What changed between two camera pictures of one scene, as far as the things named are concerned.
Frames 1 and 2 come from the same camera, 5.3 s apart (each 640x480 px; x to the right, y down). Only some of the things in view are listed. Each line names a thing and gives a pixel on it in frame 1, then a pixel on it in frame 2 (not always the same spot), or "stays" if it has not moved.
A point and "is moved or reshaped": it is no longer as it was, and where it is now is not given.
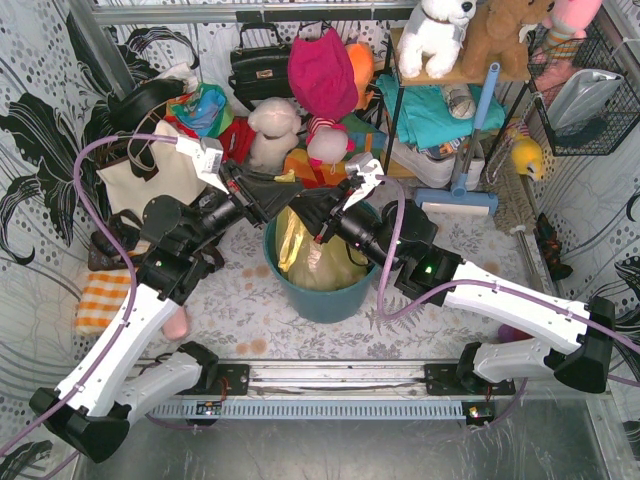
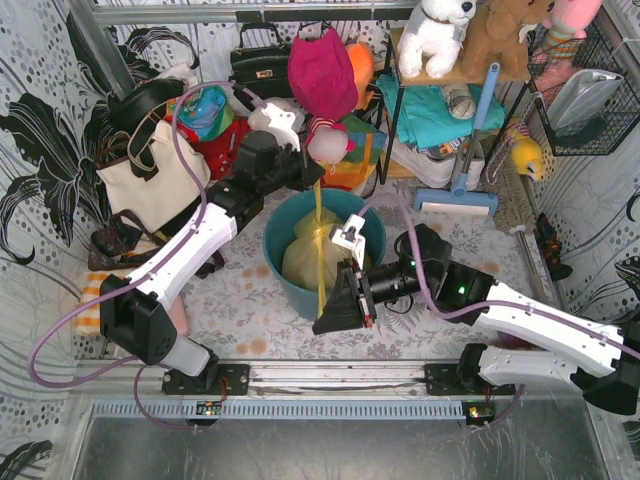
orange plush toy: (362, 60) stays
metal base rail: (353, 391) stays
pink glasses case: (177, 328) stays
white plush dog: (436, 31) stays
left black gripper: (245, 195) to (292, 167)
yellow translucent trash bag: (310, 265) is moved or reshaped
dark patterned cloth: (551, 249) stays
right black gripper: (332, 223) to (363, 298)
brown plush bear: (496, 36) stays
